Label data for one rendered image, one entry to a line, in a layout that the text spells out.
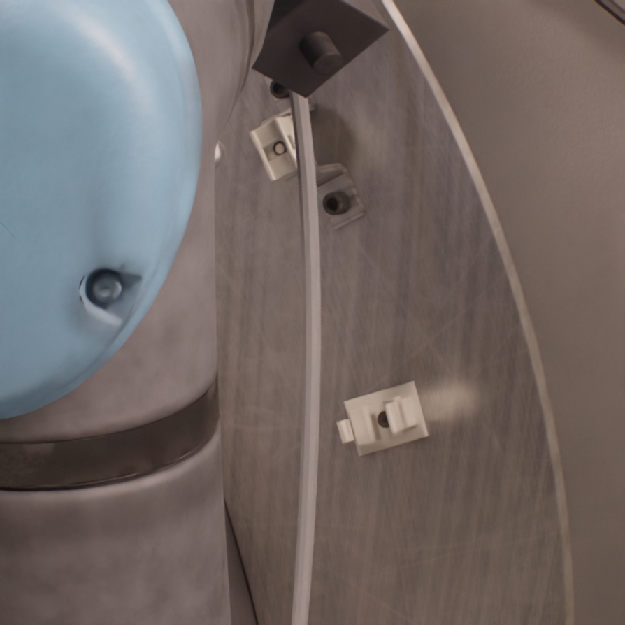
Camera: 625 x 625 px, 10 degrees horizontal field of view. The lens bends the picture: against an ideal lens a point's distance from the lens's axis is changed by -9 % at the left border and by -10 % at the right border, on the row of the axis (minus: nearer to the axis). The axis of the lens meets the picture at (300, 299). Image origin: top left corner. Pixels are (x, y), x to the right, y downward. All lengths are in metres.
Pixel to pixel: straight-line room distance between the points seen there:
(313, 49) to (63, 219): 0.27
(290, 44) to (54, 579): 0.26
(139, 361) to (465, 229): 0.33
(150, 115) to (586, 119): 0.35
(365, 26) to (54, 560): 0.27
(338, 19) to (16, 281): 0.28
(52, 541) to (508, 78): 0.34
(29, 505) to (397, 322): 0.34
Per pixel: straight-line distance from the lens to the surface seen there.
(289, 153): 1.01
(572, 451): 1.01
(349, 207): 1.03
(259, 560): 1.06
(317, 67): 0.93
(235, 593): 1.06
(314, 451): 1.00
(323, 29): 0.93
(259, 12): 0.78
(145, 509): 0.70
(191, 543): 0.72
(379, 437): 1.03
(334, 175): 1.03
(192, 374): 0.71
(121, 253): 0.66
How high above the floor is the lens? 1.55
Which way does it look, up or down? 10 degrees down
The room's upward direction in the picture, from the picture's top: 4 degrees clockwise
